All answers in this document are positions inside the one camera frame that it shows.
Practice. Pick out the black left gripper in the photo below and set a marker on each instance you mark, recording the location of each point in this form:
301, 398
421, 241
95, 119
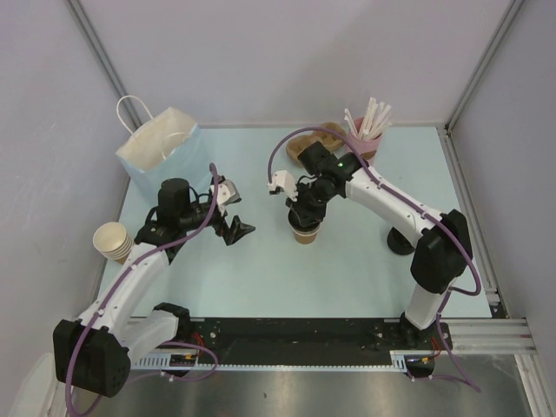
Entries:
235, 230

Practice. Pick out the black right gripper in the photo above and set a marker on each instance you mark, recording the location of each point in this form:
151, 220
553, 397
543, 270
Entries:
306, 214

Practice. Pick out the single brown paper cup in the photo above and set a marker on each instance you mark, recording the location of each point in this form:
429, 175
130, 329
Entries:
305, 237

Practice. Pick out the light blue paper bag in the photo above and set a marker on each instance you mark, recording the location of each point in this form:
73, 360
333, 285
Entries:
167, 146

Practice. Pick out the brown paper cups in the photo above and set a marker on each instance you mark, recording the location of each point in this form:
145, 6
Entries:
113, 241

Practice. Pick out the single black cup lid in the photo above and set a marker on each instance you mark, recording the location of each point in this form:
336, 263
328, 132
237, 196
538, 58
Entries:
297, 225

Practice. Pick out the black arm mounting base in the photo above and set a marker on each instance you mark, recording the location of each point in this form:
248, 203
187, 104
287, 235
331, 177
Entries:
310, 341

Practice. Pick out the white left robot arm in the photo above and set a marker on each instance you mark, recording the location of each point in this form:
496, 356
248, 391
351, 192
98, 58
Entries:
96, 351

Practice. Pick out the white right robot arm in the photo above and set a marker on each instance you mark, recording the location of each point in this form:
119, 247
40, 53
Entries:
439, 242

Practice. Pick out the brown pulp carrier stack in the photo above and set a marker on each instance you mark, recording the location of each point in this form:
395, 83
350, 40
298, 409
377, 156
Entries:
297, 144

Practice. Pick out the pink straw holder cup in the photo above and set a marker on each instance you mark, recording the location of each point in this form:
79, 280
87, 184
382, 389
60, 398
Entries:
366, 149

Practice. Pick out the stacked black cup lids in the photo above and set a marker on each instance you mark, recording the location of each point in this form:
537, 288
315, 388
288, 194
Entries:
398, 244

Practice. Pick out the white wrapped straws bundle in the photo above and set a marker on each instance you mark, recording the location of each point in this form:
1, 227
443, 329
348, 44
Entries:
374, 122

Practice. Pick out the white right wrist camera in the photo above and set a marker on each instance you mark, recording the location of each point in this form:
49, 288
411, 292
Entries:
283, 182

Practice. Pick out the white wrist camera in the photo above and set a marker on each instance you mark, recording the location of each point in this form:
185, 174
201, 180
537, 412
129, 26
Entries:
226, 193
283, 182

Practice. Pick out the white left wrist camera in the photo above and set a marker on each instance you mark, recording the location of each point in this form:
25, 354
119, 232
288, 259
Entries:
226, 193

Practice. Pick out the white slotted cable duct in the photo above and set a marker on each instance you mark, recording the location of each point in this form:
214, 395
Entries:
161, 363

